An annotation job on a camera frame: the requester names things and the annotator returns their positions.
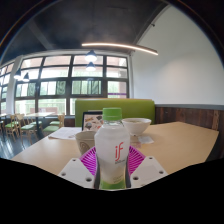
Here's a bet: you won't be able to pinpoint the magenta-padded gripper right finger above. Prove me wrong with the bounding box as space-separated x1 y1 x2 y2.
126 145 169 190

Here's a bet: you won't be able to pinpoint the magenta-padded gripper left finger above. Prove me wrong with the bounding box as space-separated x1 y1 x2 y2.
57 146 100 190

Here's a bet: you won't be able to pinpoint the white bottle with green cap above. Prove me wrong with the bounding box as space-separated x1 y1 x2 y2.
94 107 131 191

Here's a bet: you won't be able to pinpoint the beige patterned cup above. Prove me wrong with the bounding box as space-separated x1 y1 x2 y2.
74 130 98 156

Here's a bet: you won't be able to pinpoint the white paper sheets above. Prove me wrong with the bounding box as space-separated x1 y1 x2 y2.
48 126 83 141

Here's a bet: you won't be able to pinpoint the white bowl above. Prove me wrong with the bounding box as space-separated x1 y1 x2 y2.
121 117 153 137

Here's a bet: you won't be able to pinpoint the green bench backrest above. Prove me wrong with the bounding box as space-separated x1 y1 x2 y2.
74 98 156 128

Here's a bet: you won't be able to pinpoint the wooden chairs with green seats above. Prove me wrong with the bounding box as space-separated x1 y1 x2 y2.
0 113 66 143

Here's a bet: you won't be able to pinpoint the light wooden dining table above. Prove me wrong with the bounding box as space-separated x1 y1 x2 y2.
24 111 56 120

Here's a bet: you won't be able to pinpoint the large dark-framed grid window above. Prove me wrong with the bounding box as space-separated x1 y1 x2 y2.
0 54 130 116

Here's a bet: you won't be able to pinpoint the long linear ceiling light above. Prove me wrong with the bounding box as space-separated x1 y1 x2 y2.
81 41 160 57

